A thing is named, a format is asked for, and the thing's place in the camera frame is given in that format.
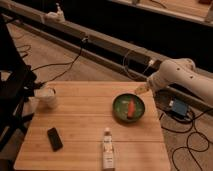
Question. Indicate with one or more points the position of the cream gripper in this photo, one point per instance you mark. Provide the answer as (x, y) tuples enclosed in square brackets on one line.
[(141, 89)]

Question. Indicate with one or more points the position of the clear plastic bottle white label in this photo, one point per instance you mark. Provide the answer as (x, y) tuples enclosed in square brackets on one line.
[(108, 163)]

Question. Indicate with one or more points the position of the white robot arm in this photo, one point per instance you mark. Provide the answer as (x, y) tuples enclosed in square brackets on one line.
[(181, 72)]

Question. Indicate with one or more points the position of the orange carrot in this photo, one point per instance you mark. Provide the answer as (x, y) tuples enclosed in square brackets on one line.
[(131, 109)]

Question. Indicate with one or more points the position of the green bowl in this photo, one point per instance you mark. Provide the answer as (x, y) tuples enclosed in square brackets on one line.
[(120, 107)]

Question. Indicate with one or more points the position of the blue electronics box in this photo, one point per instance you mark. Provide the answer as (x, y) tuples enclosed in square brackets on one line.
[(178, 108)]

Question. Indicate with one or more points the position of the white cup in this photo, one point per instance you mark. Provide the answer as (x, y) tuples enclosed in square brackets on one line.
[(47, 95)]

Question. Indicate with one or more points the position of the black phone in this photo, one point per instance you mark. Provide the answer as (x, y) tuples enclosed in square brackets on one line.
[(54, 139)]

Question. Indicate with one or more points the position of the white object on rail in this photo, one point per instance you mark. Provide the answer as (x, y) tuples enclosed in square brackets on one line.
[(58, 15)]

